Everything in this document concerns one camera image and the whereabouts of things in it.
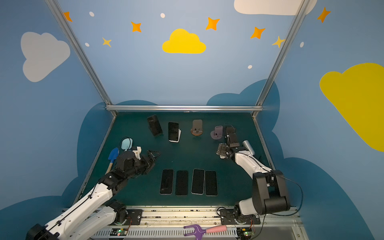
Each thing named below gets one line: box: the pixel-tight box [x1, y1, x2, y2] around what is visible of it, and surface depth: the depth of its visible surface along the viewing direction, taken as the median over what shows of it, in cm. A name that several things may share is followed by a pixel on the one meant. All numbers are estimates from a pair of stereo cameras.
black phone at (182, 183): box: [175, 170, 189, 196], surface depth 88 cm
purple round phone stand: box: [210, 125, 223, 140], surface depth 106 cm
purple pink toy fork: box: [183, 224, 228, 240], surface depth 72 cm
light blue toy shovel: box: [121, 138, 133, 152], surface depth 103 cm
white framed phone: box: [191, 168, 206, 195], surface depth 88 cm
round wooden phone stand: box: [191, 119, 203, 136], surface depth 107 cm
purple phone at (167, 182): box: [159, 169, 174, 195], surface depth 88 cm
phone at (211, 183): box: [205, 170, 218, 197], surface depth 86 cm
